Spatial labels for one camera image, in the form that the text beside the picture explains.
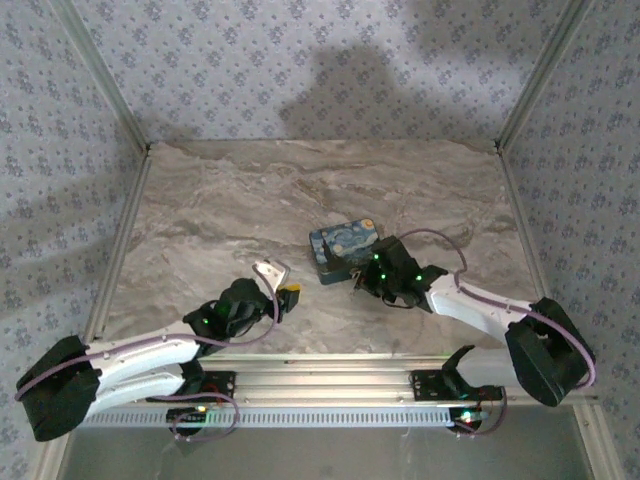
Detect black controller board with LED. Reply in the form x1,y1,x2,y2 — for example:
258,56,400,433
448,407,494,432
166,407,210,431

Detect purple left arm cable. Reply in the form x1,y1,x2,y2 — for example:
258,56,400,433
14,262,286,401

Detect aluminium frame corner post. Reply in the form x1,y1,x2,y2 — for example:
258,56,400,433
496,0,597,153
49,0,152,154

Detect aluminium frame leg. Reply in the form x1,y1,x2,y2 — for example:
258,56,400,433
572,404,622,480
30,434,76,480

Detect aluminium table side rail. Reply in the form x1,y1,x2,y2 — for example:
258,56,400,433
497,147,556,311
79,147,154,351

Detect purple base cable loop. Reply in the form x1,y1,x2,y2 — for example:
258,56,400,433
169,387,242,444
455,377,509,441

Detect grey slotted cable duct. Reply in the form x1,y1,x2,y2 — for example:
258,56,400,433
79,407,494,429

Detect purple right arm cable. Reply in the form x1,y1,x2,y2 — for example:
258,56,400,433
397,228,599,389

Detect starry night print box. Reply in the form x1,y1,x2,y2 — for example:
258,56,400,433
308,217,382,287

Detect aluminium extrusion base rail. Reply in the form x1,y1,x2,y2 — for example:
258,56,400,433
79,352,599,409

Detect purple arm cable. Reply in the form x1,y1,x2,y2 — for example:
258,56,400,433
14,262,286,401
397,228,599,389

